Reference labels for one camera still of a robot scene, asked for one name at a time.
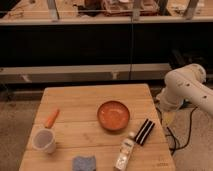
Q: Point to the blue sponge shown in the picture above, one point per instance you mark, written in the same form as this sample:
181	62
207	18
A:
81	163

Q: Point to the orange carrot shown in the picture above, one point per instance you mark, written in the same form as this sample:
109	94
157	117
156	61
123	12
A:
51	119

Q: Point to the white plastic cup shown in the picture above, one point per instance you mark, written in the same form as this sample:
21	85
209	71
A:
44	140

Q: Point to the orange ceramic bowl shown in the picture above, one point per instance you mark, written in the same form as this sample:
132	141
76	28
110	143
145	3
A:
113	115

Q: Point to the white plastic bottle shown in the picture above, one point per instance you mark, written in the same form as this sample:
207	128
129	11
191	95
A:
125	152

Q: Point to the black white striped box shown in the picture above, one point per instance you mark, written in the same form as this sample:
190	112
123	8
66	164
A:
144	132

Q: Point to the black equipment box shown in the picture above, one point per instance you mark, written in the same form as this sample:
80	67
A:
179	59

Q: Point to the wooden table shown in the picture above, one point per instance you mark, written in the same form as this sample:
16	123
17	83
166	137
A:
78	132

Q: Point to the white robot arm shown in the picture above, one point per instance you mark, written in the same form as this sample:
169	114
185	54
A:
184	83

